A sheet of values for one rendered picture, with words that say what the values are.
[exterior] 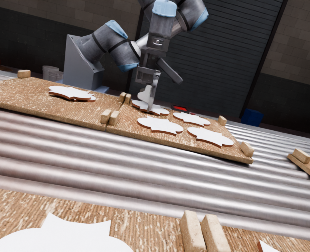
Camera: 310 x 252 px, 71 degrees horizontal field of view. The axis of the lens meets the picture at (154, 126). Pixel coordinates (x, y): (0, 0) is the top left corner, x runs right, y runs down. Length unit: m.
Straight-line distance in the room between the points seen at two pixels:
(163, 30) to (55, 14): 5.17
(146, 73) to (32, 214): 0.57
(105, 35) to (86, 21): 4.44
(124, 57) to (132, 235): 0.99
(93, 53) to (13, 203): 0.98
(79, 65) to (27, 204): 0.95
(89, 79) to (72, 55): 0.14
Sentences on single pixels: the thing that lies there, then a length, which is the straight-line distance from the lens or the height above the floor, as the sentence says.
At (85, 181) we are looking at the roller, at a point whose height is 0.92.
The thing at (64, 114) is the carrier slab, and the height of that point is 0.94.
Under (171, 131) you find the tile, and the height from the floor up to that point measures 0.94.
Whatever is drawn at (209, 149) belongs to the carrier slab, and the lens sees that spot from 0.61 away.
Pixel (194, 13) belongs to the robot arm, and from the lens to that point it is 1.20.
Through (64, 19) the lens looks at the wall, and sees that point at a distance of 5.77.
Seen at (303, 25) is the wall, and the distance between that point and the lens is 6.60.
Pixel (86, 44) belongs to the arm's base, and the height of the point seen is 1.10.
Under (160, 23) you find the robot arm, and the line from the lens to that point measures 0.76.
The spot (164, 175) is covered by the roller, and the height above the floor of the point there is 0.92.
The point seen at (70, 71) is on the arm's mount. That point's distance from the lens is 1.23.
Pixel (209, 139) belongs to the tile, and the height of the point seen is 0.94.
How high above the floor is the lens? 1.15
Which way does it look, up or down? 19 degrees down
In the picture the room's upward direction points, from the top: 14 degrees clockwise
